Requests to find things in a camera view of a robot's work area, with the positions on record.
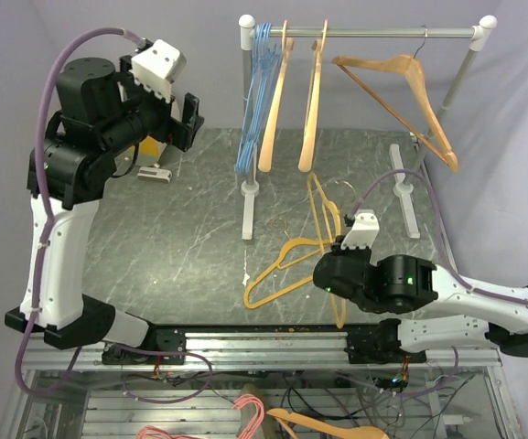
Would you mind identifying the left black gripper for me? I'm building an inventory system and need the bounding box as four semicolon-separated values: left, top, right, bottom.
101;55;207;157

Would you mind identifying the yellow plastic hanger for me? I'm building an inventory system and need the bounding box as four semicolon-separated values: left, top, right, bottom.
243;237;333;310
307;172;347;329

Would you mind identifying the beige plastic hanger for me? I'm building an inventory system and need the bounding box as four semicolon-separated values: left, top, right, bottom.
298;20;329;173
258;20;294;173

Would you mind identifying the brown wooden hanger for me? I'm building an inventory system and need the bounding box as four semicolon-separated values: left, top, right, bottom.
330;25;459;174

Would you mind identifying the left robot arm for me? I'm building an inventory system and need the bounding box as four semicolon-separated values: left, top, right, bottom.
5;51;203;363

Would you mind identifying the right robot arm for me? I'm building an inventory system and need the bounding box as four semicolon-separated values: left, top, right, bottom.
313;244;528;363

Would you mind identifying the beige round drawer cabinet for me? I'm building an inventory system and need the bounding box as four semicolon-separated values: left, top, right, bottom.
136;97;181;166

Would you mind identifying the small white plastic clip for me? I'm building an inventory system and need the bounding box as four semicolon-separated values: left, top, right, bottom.
137;166;172;183

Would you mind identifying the loose brass hanger hook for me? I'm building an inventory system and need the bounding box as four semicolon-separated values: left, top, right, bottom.
269;218;290;240

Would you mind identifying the orange wooden hanger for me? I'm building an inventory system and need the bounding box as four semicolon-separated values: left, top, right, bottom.
266;408;389;439

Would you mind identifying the pink plastic hanger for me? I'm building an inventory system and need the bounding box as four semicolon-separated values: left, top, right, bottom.
136;393;266;439

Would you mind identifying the metal clothes rack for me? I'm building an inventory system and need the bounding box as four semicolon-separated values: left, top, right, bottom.
238;13;498;241

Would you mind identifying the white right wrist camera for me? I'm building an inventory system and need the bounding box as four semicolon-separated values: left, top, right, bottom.
340;209;380;250

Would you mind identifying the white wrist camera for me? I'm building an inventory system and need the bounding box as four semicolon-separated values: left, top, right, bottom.
340;209;380;250
131;39;187;103

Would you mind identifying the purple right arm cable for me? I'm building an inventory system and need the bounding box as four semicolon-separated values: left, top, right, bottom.
336;168;528;398

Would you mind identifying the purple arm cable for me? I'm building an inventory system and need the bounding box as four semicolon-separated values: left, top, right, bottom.
336;168;528;398
14;27;214;403

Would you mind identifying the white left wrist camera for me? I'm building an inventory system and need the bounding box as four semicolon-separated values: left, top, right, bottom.
131;39;187;103

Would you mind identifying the aluminium frame rail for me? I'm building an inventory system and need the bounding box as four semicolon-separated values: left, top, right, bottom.
23;332;502;372

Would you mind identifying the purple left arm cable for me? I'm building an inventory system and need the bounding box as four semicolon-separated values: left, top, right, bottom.
14;27;214;403

